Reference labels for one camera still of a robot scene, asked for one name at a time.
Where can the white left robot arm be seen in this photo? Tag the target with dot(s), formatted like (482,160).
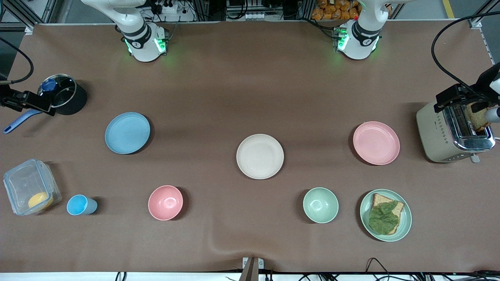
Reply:
(359,43)

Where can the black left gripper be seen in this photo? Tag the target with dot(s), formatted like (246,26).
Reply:
(483,84)

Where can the brown table cover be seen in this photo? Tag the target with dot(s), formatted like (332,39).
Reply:
(234,97)

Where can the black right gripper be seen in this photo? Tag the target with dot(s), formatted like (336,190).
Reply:
(8,98)

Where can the green bowl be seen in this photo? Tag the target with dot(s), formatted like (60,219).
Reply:
(320,205)

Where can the aluminium frame strut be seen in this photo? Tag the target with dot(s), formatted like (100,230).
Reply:
(27,29)
(475,22)

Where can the pink bowl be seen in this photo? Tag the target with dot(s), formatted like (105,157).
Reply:
(165,203)

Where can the beige plate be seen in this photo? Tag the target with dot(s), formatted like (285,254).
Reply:
(259,156)

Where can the green plate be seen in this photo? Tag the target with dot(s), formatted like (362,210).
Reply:
(406,218)

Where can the white power strip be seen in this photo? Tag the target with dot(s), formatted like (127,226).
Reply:
(254,16)
(170,7)

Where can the yellow round food piece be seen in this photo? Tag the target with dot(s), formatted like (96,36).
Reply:
(39,200)

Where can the beige chrome toaster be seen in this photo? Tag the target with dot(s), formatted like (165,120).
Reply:
(431,136)

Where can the brown toast slice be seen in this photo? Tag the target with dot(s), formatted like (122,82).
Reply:
(478,123)

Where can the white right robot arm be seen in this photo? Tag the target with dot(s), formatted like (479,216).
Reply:
(142,47)

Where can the clear plastic container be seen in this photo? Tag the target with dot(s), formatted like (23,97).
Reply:
(23,179)

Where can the brown bread slice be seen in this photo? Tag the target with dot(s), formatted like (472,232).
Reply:
(378,200)

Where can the blue cup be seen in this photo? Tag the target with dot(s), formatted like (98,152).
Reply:
(78,205)

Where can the orange snack bags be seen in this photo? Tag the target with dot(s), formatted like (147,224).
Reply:
(332,11)

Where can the pink plate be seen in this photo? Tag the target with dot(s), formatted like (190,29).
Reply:
(376,143)

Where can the blue plate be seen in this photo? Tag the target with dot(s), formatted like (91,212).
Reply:
(127,133)

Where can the green lettuce leaf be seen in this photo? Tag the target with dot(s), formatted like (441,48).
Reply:
(383,220)

